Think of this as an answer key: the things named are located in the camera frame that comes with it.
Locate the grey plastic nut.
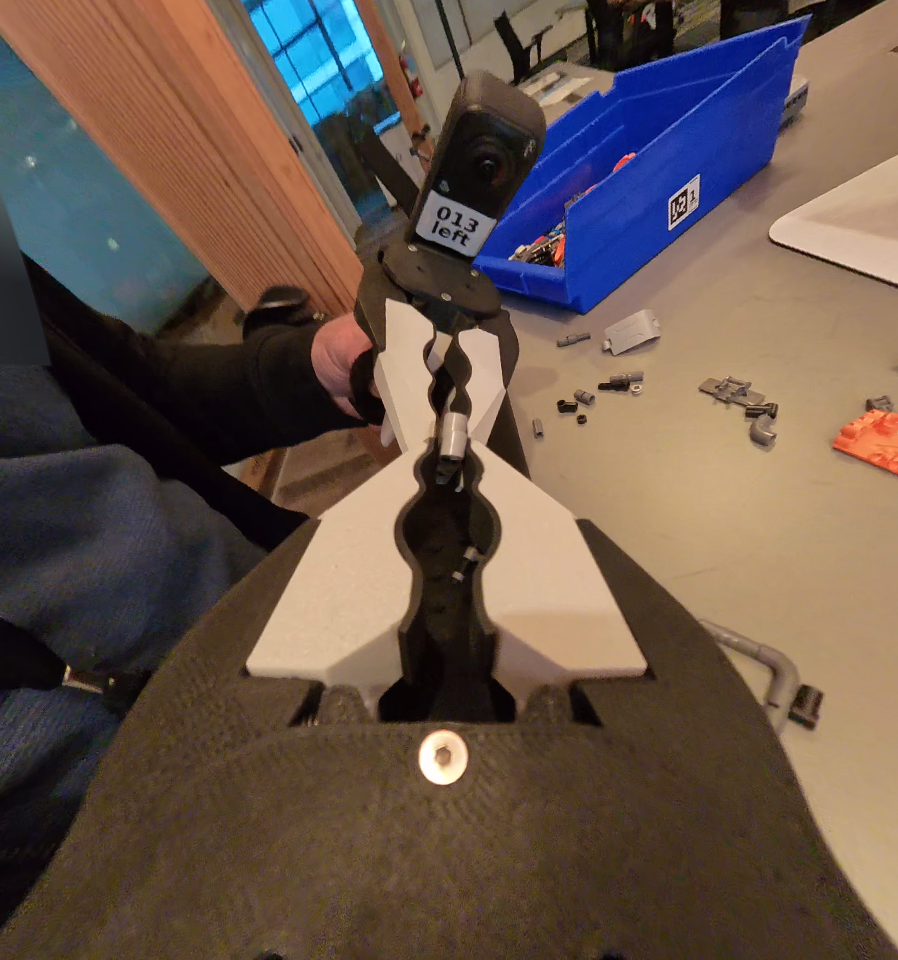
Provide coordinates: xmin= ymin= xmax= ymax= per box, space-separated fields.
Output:
xmin=437 ymin=408 xmax=471 ymax=459

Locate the pile of small plastic parts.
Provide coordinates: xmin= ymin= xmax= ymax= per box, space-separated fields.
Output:
xmin=509 ymin=150 xmax=638 ymax=270

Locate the flat grey bracket piece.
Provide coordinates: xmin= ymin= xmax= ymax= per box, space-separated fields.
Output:
xmin=698 ymin=375 xmax=758 ymax=410

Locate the blue plastic bin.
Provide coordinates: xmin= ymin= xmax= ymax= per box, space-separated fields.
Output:
xmin=473 ymin=15 xmax=812 ymax=315

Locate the wooden post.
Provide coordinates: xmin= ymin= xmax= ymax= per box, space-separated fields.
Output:
xmin=0 ymin=0 xmax=368 ymax=316

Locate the person's left hand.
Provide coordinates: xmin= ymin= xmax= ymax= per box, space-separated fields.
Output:
xmin=311 ymin=313 xmax=379 ymax=421

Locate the bent grey plastic pipe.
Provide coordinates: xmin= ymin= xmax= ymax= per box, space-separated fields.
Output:
xmin=700 ymin=618 xmax=803 ymax=732

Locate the black jacket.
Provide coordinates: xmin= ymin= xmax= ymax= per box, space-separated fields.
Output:
xmin=25 ymin=255 xmax=311 ymax=552

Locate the blue paned window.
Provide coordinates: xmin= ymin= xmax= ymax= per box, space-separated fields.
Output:
xmin=242 ymin=0 xmax=386 ymax=125

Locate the black chair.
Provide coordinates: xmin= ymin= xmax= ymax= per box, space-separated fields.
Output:
xmin=494 ymin=11 xmax=555 ymax=84

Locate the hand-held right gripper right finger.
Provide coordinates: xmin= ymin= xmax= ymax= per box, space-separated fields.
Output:
xmin=460 ymin=441 xmax=650 ymax=718

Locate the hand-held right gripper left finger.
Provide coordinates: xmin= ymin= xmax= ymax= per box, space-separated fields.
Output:
xmin=245 ymin=441 xmax=428 ymax=712

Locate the light grey plastic cover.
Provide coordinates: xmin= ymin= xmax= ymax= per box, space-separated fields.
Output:
xmin=602 ymin=309 xmax=662 ymax=354

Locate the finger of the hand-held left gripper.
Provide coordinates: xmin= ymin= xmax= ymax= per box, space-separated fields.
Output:
xmin=449 ymin=327 xmax=509 ymax=444
xmin=374 ymin=297 xmax=452 ymax=456

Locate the white stand with arms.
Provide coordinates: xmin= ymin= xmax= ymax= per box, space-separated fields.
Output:
xmin=767 ymin=138 xmax=898 ymax=297

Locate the orange plastic part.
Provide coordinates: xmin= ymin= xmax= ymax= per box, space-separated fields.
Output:
xmin=831 ymin=408 xmax=898 ymax=484

